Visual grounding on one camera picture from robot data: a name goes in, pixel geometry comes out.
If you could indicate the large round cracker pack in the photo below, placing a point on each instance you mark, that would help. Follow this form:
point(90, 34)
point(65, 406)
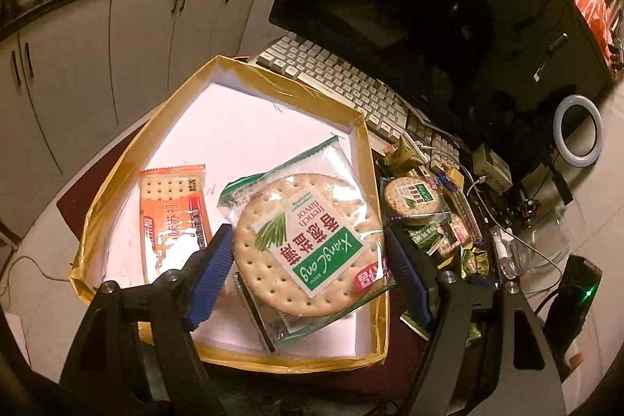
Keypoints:
point(308, 244)

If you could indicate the white ring light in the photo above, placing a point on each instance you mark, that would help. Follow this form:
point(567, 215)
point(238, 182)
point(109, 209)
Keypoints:
point(583, 146)

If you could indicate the black monitor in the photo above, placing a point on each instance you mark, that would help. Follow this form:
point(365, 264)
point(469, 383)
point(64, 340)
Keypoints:
point(518, 76)

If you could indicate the white keyboard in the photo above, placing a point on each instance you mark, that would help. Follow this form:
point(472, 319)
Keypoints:
point(387, 115)

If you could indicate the maroon table cloth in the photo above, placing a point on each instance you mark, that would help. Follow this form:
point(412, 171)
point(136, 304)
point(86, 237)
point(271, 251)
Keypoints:
point(389, 378)

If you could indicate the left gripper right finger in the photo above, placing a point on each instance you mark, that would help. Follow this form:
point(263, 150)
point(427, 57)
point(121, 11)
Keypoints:
point(522, 379)

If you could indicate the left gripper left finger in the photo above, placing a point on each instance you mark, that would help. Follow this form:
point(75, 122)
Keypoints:
point(105, 366)

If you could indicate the orange soda cracker pack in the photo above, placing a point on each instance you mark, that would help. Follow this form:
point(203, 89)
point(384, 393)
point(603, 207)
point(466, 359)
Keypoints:
point(173, 218)

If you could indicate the gold cardboard box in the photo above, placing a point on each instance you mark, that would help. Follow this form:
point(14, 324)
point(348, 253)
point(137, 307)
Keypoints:
point(235, 120)

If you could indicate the small round cracker pack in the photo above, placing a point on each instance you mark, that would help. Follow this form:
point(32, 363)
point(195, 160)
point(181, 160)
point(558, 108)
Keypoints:
point(412, 200)

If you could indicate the white medicine box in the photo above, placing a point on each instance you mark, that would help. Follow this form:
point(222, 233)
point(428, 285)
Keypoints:
point(497, 172)

